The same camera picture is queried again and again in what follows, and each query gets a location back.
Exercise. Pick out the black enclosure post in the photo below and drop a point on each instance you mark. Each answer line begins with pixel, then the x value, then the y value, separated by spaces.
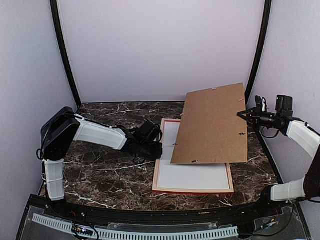
pixel 259 49
pixel 63 51

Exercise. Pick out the black right enclosure post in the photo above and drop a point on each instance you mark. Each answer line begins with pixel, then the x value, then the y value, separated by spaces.
pixel 259 49

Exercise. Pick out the white slotted cable duct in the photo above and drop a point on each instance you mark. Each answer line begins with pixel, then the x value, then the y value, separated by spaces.
pixel 121 231

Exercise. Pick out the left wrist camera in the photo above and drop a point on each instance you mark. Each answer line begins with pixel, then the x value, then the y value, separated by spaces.
pixel 148 132

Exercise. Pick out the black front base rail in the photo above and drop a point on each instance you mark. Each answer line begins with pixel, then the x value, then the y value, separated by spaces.
pixel 246 215

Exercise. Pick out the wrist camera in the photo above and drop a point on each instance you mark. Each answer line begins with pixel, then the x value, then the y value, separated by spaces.
pixel 283 107
pixel 148 132

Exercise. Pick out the canyon photo print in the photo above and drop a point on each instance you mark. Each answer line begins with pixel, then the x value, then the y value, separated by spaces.
pixel 192 175

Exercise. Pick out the brown cardboard backing board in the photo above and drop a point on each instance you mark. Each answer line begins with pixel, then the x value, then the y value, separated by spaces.
pixel 210 131

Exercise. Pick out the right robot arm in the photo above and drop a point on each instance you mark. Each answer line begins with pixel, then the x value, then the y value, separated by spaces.
pixel 293 148

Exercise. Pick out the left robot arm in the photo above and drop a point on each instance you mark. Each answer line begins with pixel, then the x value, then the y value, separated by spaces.
pixel 66 127

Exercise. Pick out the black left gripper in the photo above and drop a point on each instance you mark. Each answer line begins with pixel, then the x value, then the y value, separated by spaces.
pixel 157 153

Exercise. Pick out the black left enclosure post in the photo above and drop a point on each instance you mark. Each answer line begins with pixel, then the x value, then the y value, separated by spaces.
pixel 63 51

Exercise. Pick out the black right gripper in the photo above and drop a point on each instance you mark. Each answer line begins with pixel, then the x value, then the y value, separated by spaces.
pixel 251 121

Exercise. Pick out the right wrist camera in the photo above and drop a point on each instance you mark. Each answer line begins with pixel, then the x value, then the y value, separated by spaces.
pixel 283 107

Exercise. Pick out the red wooden picture frame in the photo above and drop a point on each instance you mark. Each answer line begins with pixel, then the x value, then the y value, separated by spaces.
pixel 190 190

